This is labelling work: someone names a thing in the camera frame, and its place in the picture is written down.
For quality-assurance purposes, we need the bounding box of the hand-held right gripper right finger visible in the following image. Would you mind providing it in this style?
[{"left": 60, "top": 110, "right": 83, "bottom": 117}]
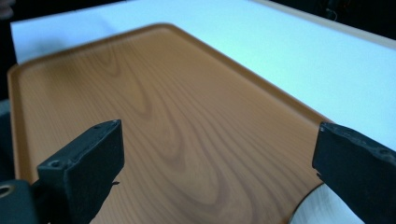
[{"left": 312, "top": 121, "right": 396, "bottom": 224}]

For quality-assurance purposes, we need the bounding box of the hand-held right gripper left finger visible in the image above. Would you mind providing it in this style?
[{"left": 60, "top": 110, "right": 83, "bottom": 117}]
[{"left": 36, "top": 119, "right": 125, "bottom": 224}]

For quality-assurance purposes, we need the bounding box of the wood-grain tray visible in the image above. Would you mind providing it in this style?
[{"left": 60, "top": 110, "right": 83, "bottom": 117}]
[{"left": 7, "top": 22, "right": 333, "bottom": 224}]

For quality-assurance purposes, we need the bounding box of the white plate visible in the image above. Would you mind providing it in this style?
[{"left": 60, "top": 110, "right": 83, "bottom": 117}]
[{"left": 289, "top": 182, "right": 366, "bottom": 224}]

